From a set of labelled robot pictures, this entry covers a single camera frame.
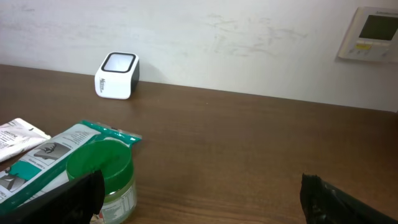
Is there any green lid glass jar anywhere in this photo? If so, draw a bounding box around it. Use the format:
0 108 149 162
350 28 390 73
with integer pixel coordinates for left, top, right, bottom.
66 139 137 223

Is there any green wipes packet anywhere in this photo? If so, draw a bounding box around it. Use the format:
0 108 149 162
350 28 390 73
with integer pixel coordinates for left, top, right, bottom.
1 120 142 215

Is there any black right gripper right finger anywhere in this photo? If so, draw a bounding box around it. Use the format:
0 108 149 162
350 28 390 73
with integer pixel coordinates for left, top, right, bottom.
300 174 397 224

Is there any white barcode scanner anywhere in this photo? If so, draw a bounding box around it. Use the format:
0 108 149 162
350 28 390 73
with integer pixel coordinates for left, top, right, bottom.
95 52 140 100

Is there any white cream tube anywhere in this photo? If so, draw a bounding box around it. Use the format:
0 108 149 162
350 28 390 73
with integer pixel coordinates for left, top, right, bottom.
0 118 51 162

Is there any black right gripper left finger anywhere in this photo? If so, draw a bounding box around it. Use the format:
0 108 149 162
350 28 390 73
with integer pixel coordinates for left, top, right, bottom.
1 170 105 224

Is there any beige wall thermostat panel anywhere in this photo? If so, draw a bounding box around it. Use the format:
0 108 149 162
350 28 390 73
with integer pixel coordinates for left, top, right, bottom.
338 7 397 63

